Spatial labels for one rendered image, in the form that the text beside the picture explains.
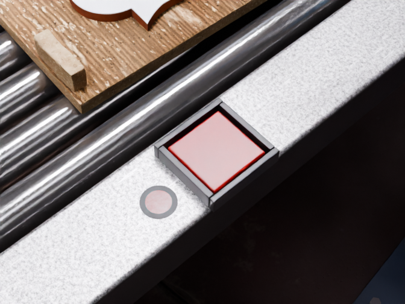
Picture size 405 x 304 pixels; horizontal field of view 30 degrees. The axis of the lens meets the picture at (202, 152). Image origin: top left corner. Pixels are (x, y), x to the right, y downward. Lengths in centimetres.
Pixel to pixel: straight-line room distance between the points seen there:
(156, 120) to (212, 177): 9
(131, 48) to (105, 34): 3
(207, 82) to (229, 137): 7
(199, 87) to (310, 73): 10
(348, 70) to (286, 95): 7
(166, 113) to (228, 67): 8
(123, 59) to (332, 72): 20
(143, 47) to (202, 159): 13
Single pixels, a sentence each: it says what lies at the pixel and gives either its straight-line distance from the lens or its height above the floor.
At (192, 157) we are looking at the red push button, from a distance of 64.
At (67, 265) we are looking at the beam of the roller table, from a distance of 61.
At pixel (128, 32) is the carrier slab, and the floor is 94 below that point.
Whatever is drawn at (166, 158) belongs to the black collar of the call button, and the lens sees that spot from 64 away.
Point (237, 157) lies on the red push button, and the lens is 64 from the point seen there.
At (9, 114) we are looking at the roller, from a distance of 70.
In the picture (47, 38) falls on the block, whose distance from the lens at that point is 68.
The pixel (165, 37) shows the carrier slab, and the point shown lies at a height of 94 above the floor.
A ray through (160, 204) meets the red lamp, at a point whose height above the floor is 92.
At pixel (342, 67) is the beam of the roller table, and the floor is 91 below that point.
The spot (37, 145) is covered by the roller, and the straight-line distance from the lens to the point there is 67.
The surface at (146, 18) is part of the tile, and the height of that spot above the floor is 95.
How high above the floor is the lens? 146
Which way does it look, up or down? 57 degrees down
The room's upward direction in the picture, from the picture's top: 1 degrees clockwise
